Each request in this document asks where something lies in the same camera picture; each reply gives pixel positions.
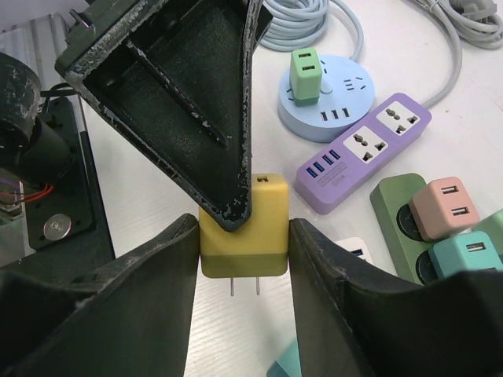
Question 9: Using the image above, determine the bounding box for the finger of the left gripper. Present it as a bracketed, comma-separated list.
[55, 0, 272, 232]

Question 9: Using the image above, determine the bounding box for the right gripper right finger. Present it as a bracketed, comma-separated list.
[288, 218, 502, 376]

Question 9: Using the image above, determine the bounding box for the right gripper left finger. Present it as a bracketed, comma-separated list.
[1, 214, 199, 376]

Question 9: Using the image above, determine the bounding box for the teal charger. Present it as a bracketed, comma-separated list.
[266, 339, 302, 377]
[428, 231, 502, 279]

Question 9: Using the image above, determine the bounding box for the yellow charger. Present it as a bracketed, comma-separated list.
[198, 173, 289, 295]

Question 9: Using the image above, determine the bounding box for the green charger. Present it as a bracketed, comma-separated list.
[472, 209, 503, 243]
[289, 48, 322, 107]

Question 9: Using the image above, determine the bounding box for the pink charger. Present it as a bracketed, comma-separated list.
[409, 177, 480, 241]

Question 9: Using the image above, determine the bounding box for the white power strip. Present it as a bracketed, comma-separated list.
[336, 237, 375, 265]

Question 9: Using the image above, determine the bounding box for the green power strip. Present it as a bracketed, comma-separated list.
[369, 172, 503, 286]

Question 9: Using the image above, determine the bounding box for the purple power strip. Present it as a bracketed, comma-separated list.
[293, 93, 432, 214]

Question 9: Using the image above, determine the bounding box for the round blue power strip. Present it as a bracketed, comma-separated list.
[277, 54, 375, 143]

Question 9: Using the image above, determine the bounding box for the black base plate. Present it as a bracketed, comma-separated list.
[17, 97, 115, 282]

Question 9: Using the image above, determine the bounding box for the light blue coiled cord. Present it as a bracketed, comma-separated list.
[257, 0, 365, 64]

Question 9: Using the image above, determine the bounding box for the grey cord of purple strip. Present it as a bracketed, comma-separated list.
[404, 0, 503, 109]

